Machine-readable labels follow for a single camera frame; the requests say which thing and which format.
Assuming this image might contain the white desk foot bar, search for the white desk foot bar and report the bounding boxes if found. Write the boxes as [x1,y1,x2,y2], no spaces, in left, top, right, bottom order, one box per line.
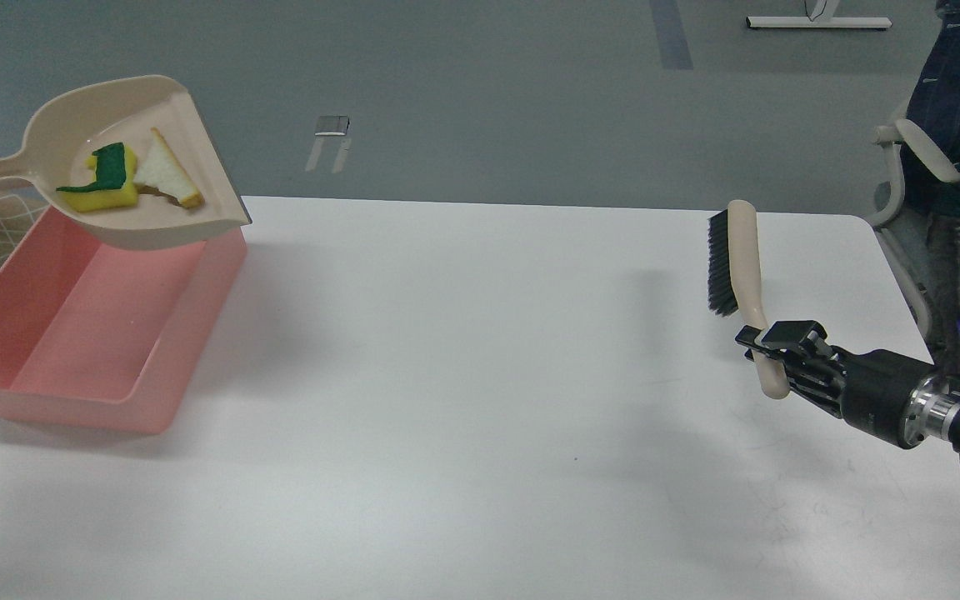
[744,1,893,31]

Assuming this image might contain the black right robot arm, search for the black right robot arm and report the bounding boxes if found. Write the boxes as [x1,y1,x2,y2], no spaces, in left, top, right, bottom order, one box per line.
[735,322,960,468]

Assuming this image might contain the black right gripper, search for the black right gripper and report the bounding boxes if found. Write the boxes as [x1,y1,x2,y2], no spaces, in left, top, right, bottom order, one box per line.
[735,320,960,451]

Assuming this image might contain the yellow green sponge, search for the yellow green sponge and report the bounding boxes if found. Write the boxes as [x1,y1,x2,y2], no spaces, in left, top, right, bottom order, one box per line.
[56,142,138,213]

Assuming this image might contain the pink plastic bin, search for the pink plastic bin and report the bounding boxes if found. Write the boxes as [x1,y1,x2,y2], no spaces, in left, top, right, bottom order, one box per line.
[0,209,248,434]

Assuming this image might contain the beige hand brush black bristles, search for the beige hand brush black bristles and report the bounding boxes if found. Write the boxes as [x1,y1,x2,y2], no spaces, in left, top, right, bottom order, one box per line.
[706,200,790,400]

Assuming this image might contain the beige plastic dustpan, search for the beige plastic dustpan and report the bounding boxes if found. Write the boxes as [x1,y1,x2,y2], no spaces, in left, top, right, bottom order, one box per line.
[0,75,251,250]

